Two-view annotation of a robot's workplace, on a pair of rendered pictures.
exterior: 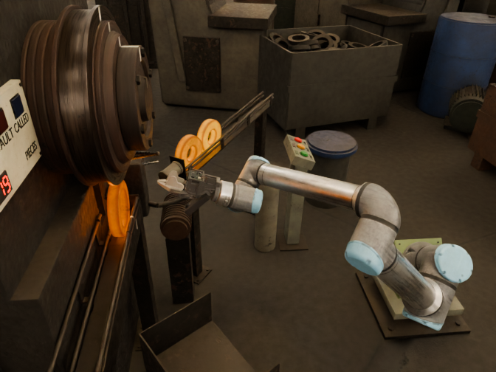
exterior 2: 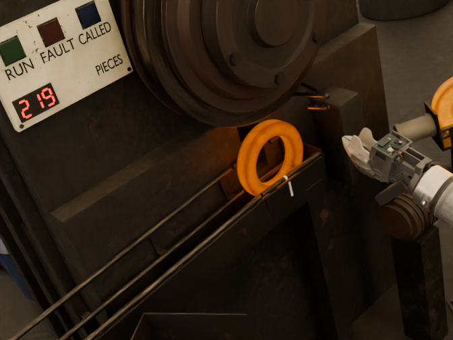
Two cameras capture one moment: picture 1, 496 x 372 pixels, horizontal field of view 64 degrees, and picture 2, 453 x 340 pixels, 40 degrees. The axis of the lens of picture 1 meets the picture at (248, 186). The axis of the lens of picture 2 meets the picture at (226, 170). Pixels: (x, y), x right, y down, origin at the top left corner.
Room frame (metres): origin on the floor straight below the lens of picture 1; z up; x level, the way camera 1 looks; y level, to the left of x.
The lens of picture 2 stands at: (0.40, -0.66, 1.50)
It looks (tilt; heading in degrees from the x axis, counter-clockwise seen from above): 31 degrees down; 64
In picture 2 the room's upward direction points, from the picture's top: 17 degrees counter-clockwise
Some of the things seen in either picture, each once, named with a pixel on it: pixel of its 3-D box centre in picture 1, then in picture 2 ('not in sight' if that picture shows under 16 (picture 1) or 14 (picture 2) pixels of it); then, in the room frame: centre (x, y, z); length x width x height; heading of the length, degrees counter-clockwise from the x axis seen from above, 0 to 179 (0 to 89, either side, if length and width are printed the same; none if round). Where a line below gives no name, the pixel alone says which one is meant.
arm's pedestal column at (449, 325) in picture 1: (410, 296); not in sight; (1.35, -0.80, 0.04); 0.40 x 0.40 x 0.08; 7
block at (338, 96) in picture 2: (131, 187); (341, 135); (1.27, 0.44, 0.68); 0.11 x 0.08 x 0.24; 96
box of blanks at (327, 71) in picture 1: (319, 77); not in sight; (3.61, -0.63, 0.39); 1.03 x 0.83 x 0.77; 111
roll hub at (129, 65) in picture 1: (138, 99); (269, 13); (1.05, 0.31, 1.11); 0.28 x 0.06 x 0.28; 6
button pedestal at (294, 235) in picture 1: (295, 195); not in sight; (1.79, -0.26, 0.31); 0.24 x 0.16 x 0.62; 6
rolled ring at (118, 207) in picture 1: (119, 207); (271, 159); (1.04, 0.41, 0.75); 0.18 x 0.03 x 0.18; 7
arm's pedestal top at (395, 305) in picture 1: (412, 287); not in sight; (1.35, -0.80, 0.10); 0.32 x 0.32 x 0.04; 7
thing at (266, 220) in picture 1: (266, 208); not in sight; (1.73, -0.10, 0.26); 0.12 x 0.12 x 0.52
